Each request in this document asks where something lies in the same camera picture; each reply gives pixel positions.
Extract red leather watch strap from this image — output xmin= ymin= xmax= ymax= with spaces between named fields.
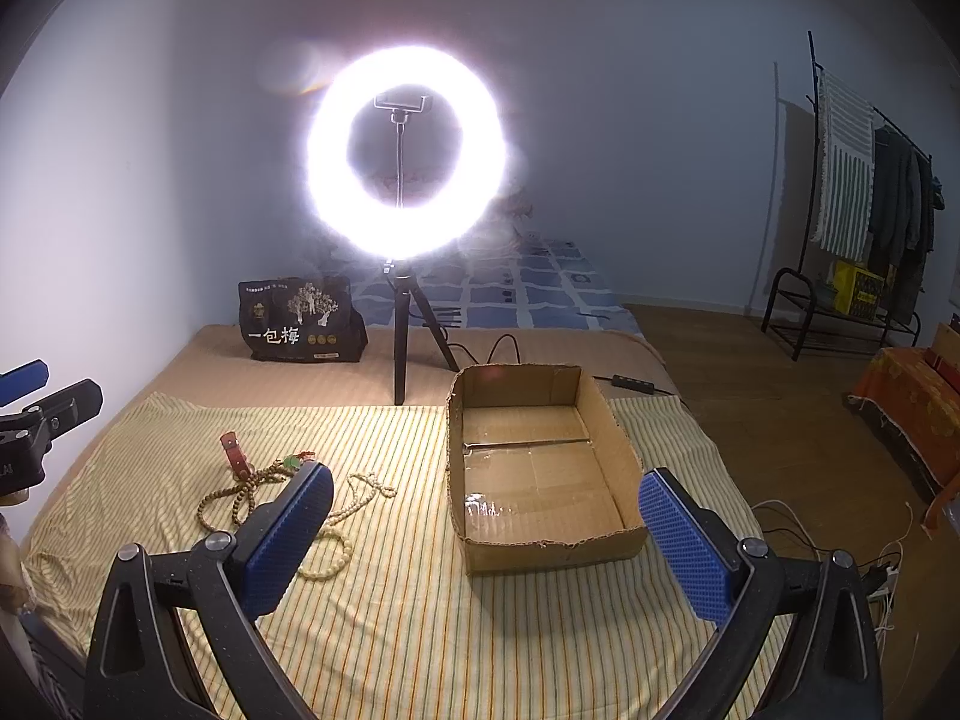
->
xmin=218 ymin=429 xmax=254 ymax=483

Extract white bead necklace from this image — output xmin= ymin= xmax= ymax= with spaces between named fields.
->
xmin=298 ymin=471 xmax=399 ymax=582

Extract tan bed sheet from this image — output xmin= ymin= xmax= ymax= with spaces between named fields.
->
xmin=130 ymin=325 xmax=677 ymax=408

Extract black printed snack bag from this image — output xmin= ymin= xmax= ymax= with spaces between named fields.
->
xmin=238 ymin=277 xmax=368 ymax=362

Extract yellow striped cloth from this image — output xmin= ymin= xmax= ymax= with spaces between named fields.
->
xmin=21 ymin=390 xmax=790 ymax=720

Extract orange patterned cloth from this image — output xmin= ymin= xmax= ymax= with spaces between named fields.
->
xmin=846 ymin=316 xmax=958 ymax=532

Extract open cardboard box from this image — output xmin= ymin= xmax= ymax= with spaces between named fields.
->
xmin=446 ymin=364 xmax=647 ymax=575

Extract black tripod stand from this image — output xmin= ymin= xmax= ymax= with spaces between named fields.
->
xmin=384 ymin=262 xmax=460 ymax=406

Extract yellow box on rack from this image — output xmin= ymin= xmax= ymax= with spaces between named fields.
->
xmin=830 ymin=260 xmax=885 ymax=320

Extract phone holder clamp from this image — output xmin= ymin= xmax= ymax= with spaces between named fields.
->
xmin=373 ymin=94 xmax=433 ymax=127

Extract striped hanging towel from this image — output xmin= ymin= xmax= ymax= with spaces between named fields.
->
xmin=812 ymin=68 xmax=875 ymax=262

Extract blue checkered blanket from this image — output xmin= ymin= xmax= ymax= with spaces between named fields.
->
xmin=348 ymin=230 xmax=648 ymax=338

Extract dark hanging clothes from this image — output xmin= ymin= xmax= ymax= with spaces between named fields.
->
xmin=867 ymin=125 xmax=935 ymax=323

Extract black clothes rack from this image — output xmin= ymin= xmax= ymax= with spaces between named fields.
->
xmin=760 ymin=37 xmax=944 ymax=362

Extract white floor cables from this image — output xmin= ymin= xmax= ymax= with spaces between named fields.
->
xmin=748 ymin=497 xmax=921 ymax=662

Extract cable inline switch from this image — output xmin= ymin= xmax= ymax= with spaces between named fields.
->
xmin=608 ymin=374 xmax=661 ymax=395

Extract bright ring light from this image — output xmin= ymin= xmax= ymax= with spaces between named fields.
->
xmin=304 ymin=46 xmax=509 ymax=260

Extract black power cable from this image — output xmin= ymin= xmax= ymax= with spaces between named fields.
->
xmin=437 ymin=325 xmax=680 ymax=398

